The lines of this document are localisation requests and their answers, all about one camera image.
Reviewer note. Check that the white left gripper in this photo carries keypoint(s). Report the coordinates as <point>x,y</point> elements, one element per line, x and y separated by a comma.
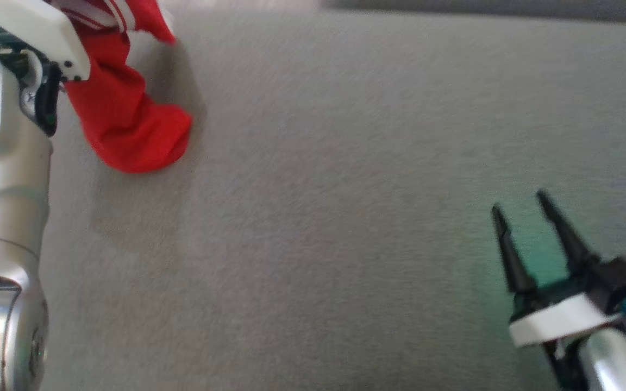
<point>30,27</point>

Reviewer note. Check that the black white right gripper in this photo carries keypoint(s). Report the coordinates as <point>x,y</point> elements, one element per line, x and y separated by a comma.
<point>563,317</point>

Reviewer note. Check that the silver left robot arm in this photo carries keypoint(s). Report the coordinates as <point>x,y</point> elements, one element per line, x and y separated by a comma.
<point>3,217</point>

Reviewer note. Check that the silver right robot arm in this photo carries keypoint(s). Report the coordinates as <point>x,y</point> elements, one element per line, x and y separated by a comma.
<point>612,364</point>

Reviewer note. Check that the large grey sofa seat cushion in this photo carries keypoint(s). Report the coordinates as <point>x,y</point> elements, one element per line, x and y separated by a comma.
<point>318,217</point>

